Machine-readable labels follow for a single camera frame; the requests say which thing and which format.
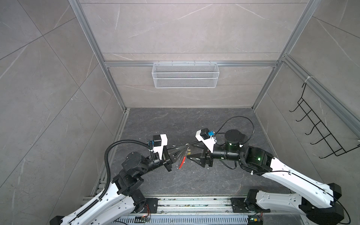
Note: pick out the black wire hook rack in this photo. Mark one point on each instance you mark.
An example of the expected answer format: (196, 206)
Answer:
(318, 125)

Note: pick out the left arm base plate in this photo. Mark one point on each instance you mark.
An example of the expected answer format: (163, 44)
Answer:
(149, 205)

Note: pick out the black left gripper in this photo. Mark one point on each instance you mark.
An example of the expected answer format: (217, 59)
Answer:
(176, 150)

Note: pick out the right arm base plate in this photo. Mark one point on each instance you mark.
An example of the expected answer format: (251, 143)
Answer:
(242, 205)

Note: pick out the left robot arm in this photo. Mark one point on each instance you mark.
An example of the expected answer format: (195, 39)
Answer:
(121, 195)

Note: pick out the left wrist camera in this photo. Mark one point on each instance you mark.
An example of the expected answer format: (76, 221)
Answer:
(157, 145)

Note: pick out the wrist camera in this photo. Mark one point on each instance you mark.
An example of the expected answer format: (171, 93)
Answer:
(207, 137)
(157, 145)

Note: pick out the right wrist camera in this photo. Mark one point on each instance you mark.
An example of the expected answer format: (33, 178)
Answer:
(207, 137)

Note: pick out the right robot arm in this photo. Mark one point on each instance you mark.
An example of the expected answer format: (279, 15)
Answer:
(315, 200)

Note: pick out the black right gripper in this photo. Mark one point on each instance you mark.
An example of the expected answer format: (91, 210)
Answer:
(202, 156)

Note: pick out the white wire mesh basket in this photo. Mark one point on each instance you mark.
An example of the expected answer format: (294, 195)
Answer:
(185, 75)

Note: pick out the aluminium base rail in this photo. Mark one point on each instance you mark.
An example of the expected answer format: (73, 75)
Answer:
(194, 205)

